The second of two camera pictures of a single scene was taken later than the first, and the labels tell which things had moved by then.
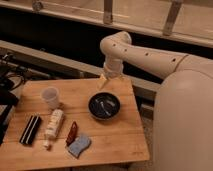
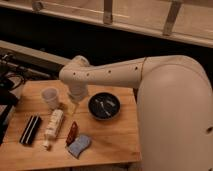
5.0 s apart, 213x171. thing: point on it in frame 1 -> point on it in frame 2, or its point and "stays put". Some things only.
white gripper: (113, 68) -> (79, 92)
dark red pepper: (72, 134) stays put
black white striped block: (29, 132) stays put
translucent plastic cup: (51, 95) stays put
